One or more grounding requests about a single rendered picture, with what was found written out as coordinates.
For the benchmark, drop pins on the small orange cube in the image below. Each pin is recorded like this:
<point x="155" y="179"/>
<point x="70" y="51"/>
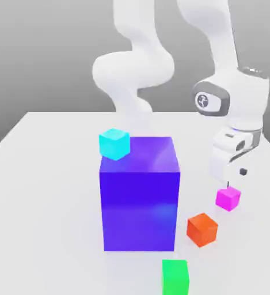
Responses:
<point x="201" y="230"/>

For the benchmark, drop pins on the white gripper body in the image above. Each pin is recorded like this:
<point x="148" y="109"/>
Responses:
<point x="221" y="169"/>

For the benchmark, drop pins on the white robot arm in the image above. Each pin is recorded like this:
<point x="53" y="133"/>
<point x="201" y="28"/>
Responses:
<point x="134" y="69"/>

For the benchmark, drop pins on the large purple box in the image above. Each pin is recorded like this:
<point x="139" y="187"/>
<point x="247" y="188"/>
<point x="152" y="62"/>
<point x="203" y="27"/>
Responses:
<point x="139" y="207"/>

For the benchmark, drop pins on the small green cube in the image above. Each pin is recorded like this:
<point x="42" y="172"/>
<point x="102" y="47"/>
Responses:
<point x="175" y="277"/>

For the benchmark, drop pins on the small cyan cube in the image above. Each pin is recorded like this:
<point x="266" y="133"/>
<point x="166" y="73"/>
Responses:
<point x="114" y="144"/>

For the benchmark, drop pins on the small magenta cube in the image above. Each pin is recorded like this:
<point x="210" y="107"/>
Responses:
<point x="228" y="199"/>

